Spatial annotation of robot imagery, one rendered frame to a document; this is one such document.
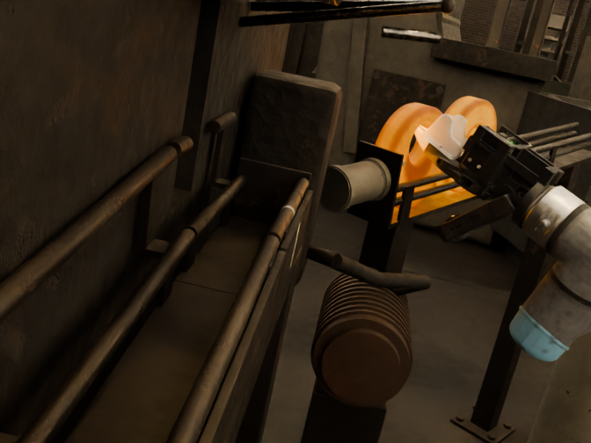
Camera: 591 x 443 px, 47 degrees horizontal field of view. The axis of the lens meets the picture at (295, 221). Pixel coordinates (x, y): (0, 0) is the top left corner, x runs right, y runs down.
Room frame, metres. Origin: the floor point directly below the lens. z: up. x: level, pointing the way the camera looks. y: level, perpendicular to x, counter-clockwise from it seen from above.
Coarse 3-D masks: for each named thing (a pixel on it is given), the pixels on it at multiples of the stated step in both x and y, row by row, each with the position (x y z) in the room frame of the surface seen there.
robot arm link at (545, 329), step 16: (544, 288) 0.80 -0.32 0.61; (560, 288) 0.78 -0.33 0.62; (528, 304) 0.82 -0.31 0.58; (544, 304) 0.79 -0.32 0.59; (560, 304) 0.78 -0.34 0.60; (576, 304) 0.77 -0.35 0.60; (512, 320) 0.84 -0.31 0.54; (528, 320) 0.80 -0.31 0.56; (544, 320) 0.79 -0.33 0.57; (560, 320) 0.78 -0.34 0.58; (576, 320) 0.78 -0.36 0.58; (512, 336) 0.82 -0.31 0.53; (528, 336) 0.80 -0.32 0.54; (544, 336) 0.79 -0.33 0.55; (560, 336) 0.78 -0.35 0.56; (576, 336) 0.79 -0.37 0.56; (528, 352) 0.80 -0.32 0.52; (544, 352) 0.79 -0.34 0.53; (560, 352) 0.80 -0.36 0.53
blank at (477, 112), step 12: (468, 96) 1.10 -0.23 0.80; (456, 108) 1.06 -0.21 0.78; (468, 108) 1.06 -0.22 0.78; (480, 108) 1.08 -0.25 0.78; (492, 108) 1.11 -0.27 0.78; (468, 120) 1.06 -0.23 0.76; (480, 120) 1.09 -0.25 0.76; (492, 120) 1.12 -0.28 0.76; (468, 132) 1.07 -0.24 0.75; (444, 180) 1.05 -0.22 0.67
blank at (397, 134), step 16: (400, 112) 0.95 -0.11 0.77; (416, 112) 0.95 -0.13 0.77; (432, 112) 0.97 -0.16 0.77; (384, 128) 0.94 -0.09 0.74; (400, 128) 0.92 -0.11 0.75; (416, 128) 0.95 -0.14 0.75; (384, 144) 0.92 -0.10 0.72; (400, 144) 0.92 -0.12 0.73; (416, 144) 1.01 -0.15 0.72; (416, 160) 0.99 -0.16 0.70; (400, 176) 0.94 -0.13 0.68; (416, 176) 0.97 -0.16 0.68; (400, 192) 0.95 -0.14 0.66
